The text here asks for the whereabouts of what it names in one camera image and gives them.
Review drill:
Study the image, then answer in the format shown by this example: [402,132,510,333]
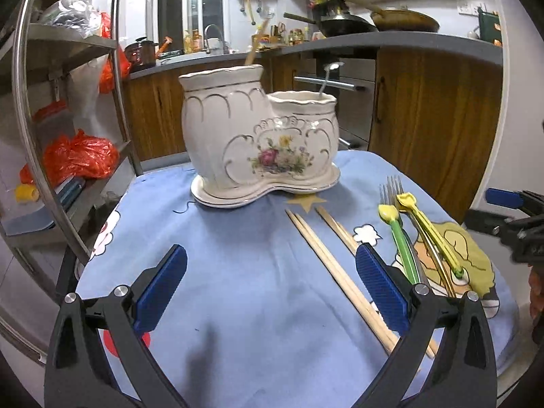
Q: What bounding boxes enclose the kitchen window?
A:
[147,0,226,52]

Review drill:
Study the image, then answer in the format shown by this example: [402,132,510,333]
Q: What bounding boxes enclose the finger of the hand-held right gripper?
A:
[486,188,544,218]
[463,208,544,264]

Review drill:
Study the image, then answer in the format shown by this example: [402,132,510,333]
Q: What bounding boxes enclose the blue printed tablecloth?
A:
[74,151,521,408]

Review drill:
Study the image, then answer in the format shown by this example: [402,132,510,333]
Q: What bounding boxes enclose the red-lidded storage container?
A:
[33,100,75,158]

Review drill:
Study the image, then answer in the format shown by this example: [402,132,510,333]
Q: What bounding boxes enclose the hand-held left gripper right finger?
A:
[355,243,498,408]

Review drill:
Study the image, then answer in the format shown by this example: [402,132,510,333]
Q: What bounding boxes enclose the steel shelf rack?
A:
[0,0,143,366]

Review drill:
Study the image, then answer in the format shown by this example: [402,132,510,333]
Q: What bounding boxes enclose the dark red pressure cooker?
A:
[124,36,156,73]

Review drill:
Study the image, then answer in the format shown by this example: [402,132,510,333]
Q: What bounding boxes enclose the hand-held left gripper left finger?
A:
[44,244,190,408]

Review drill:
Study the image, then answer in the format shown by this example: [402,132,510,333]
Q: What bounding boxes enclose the large orange plastic bag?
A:
[19,130,120,188]

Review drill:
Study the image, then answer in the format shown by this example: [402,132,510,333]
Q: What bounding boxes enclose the white ceramic holder tray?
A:
[190,164,342,209]

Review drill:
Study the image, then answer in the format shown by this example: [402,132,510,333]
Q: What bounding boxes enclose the brown frying pan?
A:
[340,0,440,32]

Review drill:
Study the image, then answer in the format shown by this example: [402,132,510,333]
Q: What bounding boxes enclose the cluster of condiment bottles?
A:
[272,21,324,47]

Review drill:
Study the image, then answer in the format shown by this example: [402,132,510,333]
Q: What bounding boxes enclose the white hanging plastic bag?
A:
[68,51,115,124]

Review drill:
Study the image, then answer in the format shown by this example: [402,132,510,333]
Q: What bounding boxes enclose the metal spoon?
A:
[317,62,346,94]

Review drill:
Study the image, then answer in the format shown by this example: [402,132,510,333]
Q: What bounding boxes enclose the grey kitchen countertop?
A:
[127,32,504,81]

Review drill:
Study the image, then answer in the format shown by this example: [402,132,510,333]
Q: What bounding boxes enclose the built-in steel oven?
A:
[293,49,377,149]

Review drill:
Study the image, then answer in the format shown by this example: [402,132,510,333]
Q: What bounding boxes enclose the clear crumpled plastic bag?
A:
[40,0,103,37]

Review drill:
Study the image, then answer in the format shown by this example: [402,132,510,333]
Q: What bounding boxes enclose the person's right hand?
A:
[528,263,544,343]

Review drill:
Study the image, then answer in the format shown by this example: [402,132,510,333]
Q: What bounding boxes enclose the black wok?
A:
[283,2,379,39]

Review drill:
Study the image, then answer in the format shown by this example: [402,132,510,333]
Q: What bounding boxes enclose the steel kitchen faucet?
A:
[204,24,226,54]

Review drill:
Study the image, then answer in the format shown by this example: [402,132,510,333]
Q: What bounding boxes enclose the white floral ceramic utensil holder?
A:
[178,64,341,195]

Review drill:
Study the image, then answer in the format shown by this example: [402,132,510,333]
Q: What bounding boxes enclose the green air fryer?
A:
[478,8,502,43]

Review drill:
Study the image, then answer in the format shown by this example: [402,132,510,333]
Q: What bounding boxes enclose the hanging orange plastic bag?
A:
[98,11,132,94]

